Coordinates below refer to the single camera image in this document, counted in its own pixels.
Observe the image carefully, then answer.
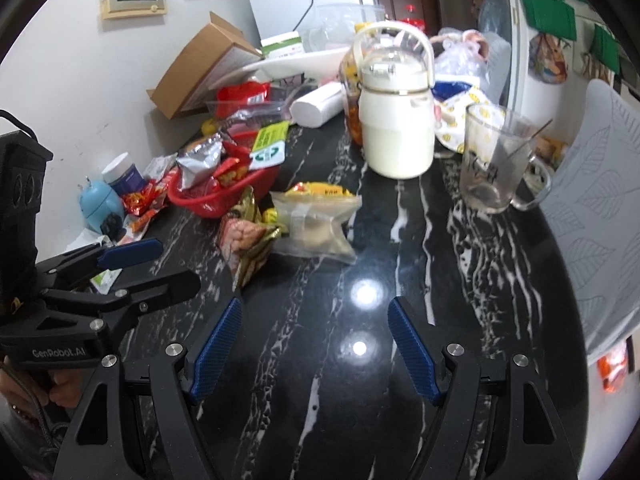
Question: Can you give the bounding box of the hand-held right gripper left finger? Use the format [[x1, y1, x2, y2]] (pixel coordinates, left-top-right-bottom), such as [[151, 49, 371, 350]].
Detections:
[[50, 296, 244, 480]]

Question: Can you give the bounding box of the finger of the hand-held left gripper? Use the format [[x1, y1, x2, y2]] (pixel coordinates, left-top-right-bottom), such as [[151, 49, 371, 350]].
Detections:
[[35, 238, 164, 287], [41, 269, 202, 332]]

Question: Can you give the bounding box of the pink plush slipper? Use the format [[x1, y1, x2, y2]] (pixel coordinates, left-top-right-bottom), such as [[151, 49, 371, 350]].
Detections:
[[440, 29, 485, 53]]

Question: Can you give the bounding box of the green white snack packet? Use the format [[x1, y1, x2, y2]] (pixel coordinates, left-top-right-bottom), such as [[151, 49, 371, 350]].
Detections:
[[248, 121, 291, 170]]

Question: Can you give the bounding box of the white foam tray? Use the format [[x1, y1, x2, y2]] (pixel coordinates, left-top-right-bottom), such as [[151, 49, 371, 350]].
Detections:
[[245, 50, 351, 81]]

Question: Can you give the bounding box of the red cola bottle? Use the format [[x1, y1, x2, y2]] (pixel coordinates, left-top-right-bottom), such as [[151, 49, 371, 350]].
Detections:
[[399, 4, 426, 31]]

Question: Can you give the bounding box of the clear zip bag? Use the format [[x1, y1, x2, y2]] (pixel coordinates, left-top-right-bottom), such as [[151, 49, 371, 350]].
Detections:
[[307, 4, 386, 53]]

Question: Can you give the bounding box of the white crumpled wrapper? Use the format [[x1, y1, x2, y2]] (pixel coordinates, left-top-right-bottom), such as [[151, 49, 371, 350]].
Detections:
[[145, 156, 178, 181]]

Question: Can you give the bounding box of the white fridge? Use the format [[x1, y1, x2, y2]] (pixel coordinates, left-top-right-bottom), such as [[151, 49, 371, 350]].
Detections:
[[249, 0, 376, 46]]

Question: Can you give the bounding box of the clear crumpled plastic bag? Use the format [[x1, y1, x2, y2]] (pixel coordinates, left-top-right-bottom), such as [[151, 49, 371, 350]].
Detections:
[[434, 40, 493, 83]]

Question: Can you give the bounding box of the smiley print cloth bag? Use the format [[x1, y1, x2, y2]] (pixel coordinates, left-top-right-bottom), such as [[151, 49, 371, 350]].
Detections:
[[432, 87, 506, 153]]

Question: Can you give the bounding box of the beige patterned tote bag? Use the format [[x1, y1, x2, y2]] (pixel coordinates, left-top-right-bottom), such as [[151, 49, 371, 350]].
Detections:
[[582, 52, 616, 86]]

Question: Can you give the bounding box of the gold brown snack packet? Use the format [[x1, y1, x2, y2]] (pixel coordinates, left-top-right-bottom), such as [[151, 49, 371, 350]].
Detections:
[[218, 186, 283, 288]]

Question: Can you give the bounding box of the white pink green packet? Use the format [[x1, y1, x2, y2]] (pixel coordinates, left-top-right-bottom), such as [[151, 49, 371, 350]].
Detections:
[[89, 266, 123, 296]]

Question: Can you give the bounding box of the light blue gadget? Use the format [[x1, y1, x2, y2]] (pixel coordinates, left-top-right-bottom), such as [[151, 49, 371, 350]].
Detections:
[[77, 176, 126, 235]]

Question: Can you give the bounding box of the dark blue packet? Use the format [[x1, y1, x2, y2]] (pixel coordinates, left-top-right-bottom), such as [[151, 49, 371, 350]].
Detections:
[[432, 80, 471, 101]]

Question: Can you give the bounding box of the clear plastic box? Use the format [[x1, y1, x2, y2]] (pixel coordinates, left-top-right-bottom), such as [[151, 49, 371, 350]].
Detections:
[[207, 87, 306, 126]]

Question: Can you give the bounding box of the person's left hand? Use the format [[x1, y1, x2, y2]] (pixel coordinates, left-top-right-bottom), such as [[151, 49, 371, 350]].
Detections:
[[0, 359, 86, 419]]

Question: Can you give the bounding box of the pile of red sachets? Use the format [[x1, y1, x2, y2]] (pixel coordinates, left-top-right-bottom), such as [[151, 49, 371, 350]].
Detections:
[[121, 167, 180, 235]]

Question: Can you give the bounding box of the glass mug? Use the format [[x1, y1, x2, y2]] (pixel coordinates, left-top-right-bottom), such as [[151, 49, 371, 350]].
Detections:
[[460, 102, 553, 215]]

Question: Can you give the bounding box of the iced tea bottle yellow cap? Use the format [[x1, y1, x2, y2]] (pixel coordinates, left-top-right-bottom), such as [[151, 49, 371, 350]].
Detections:
[[339, 22, 381, 147]]

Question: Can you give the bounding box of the blue translucent hanging bag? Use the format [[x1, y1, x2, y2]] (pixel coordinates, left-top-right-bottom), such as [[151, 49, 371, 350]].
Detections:
[[477, 0, 506, 36]]

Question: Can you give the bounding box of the white paper sheet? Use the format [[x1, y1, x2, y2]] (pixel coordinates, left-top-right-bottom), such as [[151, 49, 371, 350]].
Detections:
[[65, 230, 108, 261]]

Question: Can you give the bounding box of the cream white jug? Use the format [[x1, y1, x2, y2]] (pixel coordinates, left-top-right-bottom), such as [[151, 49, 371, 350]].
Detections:
[[352, 21, 436, 179]]

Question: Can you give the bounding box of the red plastic basket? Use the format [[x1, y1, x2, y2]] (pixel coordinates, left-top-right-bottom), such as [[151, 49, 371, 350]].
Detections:
[[166, 131, 282, 218]]

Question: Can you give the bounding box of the white paper roll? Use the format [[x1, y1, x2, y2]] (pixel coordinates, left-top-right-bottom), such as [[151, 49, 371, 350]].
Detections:
[[291, 82, 346, 128]]

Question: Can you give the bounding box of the colourful patterned tote bag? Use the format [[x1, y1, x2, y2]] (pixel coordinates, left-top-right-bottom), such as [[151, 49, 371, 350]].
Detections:
[[529, 32, 571, 83]]

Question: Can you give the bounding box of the dark blue jar white lid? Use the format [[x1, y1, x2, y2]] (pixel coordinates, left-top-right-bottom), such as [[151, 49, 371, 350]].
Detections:
[[101, 152, 146, 196]]

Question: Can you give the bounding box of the green white carton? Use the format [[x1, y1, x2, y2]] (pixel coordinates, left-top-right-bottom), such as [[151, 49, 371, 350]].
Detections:
[[260, 31, 305, 58]]

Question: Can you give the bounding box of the orange plastic bag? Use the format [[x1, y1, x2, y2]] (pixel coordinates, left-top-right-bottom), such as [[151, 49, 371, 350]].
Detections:
[[597, 350, 628, 393]]

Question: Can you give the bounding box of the clear bagged pastry packet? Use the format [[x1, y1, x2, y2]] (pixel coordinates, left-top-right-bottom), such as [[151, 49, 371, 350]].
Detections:
[[270, 191, 363, 266]]

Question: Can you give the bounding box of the silver foil snack packet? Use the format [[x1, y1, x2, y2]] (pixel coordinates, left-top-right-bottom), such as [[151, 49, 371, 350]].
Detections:
[[175, 135, 224, 192]]

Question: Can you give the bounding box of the large green tote bag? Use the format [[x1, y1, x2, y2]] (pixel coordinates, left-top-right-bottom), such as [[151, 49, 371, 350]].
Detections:
[[518, 0, 578, 41]]

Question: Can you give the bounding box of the red yellow snack packet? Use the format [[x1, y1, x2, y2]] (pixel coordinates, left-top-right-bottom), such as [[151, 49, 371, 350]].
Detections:
[[215, 156, 253, 187]]

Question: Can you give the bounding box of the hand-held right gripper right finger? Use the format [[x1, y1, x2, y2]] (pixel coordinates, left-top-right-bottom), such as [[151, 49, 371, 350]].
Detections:
[[387, 296, 581, 480]]

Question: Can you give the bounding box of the red packet white label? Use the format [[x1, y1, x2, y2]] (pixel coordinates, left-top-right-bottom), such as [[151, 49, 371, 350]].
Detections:
[[216, 81, 272, 106]]

